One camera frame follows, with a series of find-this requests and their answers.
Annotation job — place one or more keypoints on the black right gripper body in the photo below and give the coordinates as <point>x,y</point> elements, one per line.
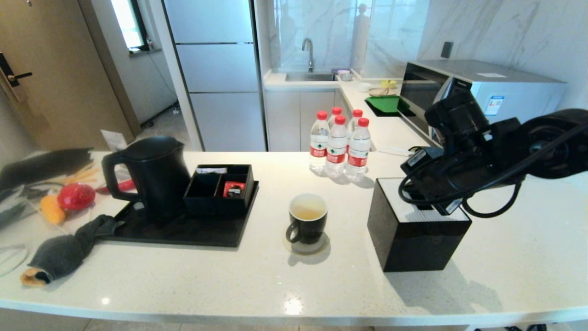
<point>445,177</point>

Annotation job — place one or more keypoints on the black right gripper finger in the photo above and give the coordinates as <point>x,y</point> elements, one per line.
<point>423,203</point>
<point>449,207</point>

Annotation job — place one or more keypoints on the black electric kettle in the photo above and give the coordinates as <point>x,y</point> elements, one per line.
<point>156,179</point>

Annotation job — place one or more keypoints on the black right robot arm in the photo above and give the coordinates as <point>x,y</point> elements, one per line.
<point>551,142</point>

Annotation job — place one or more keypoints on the black tissue box white lid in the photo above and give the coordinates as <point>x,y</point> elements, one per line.
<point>413,243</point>

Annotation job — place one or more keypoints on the clear water bottle red cap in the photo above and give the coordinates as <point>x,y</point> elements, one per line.
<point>318,146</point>
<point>336,113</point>
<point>336,151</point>
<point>356,118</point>
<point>359,155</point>

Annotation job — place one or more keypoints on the green cutting board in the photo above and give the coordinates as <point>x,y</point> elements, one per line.
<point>386,103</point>

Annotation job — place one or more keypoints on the white plate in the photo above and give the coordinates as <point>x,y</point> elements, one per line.
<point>379,91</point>

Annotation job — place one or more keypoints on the yellow kitchen item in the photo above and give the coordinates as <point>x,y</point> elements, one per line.
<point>388,82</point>

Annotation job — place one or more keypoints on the silver microwave oven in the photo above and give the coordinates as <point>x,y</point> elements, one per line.
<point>519,87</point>

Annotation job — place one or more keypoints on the round translucent coaster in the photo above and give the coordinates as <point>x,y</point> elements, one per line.
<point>317,249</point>

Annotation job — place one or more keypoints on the black mug white inside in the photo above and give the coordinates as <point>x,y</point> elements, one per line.
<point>307,227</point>

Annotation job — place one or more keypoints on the white bowl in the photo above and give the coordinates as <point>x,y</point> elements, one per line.
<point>364,86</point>

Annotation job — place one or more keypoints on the white sink cabinet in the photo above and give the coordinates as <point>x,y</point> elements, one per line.
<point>298,119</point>

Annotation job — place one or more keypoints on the steel kitchen sink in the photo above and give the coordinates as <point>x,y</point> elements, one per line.
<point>310,76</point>

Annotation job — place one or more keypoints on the chrome kitchen faucet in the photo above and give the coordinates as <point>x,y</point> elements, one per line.
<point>308,50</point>

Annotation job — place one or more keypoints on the red sachet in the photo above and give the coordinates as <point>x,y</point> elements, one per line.
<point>233,189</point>

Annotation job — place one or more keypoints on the white sachet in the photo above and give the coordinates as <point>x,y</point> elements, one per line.
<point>211,170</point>

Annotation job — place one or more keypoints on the black compartment organizer box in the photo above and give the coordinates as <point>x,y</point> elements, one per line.
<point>204,186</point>

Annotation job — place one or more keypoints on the black rectangular tray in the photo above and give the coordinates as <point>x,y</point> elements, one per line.
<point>183,234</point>

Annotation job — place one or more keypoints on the silver three-door fridge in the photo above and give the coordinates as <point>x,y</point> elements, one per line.
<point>216,69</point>

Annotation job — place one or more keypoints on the white paper leaflet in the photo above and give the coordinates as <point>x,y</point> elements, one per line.
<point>111,139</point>

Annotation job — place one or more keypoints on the orange stick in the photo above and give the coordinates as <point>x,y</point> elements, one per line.
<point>82,174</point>

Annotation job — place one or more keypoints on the red round toy fruit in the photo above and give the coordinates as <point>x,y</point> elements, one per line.
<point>76,196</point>

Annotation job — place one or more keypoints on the dark grey cloth sleeve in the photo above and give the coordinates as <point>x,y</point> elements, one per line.
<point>64,253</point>

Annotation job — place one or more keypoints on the orange toy fruit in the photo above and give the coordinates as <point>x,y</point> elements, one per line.
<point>50,209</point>

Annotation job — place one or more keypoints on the brown wooden door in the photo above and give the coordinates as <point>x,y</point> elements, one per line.
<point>55,69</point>

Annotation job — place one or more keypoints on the grey wall socket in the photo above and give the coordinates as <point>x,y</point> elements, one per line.
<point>448,48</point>

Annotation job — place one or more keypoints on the window with dark frame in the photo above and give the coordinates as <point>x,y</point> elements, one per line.
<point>126,23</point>

